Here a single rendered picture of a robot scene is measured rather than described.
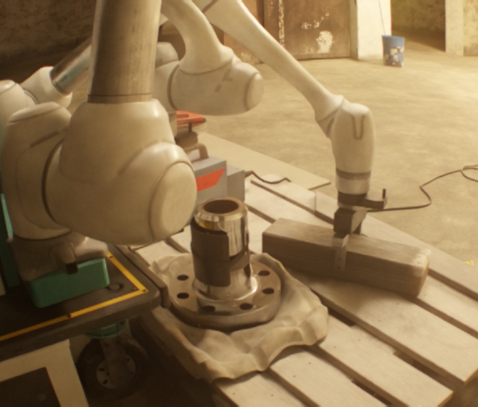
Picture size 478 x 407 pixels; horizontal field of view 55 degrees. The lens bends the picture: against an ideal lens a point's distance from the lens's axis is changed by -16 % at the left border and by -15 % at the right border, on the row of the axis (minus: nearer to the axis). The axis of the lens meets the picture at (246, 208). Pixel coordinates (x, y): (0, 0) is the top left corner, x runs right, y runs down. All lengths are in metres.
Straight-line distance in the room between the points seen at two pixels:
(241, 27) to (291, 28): 4.79
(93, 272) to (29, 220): 0.16
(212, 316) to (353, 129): 0.51
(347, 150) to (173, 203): 0.60
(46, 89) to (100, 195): 0.77
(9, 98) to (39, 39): 8.85
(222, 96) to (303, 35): 5.15
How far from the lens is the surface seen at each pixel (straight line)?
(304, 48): 6.10
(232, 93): 0.93
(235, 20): 1.16
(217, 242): 1.11
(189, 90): 0.96
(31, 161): 0.82
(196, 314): 1.15
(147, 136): 0.71
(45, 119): 0.84
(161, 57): 1.04
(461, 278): 1.39
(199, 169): 1.61
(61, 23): 10.24
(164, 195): 0.68
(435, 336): 1.20
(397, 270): 1.29
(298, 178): 2.36
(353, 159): 1.22
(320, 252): 1.34
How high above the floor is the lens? 0.86
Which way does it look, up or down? 24 degrees down
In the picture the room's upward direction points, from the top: 1 degrees counter-clockwise
